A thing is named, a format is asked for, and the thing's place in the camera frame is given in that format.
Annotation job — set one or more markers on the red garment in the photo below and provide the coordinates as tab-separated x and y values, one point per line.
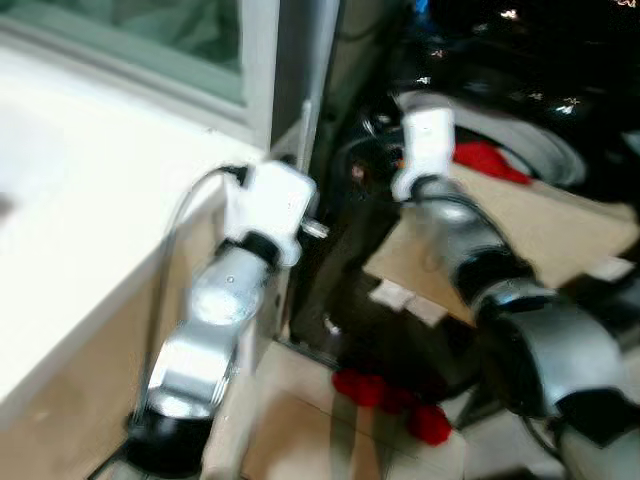
485	158
360	388

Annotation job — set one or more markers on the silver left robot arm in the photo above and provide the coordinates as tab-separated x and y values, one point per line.
215	300

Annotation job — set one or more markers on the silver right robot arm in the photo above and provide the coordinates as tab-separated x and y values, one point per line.
550	340

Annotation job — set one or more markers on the black washing machine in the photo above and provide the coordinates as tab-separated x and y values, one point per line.
500	50

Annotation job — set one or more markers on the white tiled pillar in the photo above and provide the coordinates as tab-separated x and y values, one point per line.
275	70

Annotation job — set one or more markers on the beige cloth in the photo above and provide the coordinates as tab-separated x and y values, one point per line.
560	230

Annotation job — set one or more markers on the green glass pane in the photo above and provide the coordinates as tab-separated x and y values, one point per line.
120	30

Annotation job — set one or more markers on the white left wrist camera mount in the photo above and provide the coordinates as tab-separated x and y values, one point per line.
270	200

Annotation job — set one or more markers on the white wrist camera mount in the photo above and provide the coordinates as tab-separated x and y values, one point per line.
270	200
425	145

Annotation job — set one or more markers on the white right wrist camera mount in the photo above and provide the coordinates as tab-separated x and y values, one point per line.
425	145

